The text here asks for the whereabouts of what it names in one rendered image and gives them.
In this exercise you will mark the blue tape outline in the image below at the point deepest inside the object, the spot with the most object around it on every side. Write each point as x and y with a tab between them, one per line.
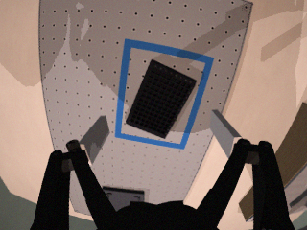
129	43

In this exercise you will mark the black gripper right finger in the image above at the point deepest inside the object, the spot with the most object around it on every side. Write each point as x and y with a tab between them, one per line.
270	209

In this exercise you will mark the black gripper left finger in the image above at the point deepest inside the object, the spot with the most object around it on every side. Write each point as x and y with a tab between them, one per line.
52	210

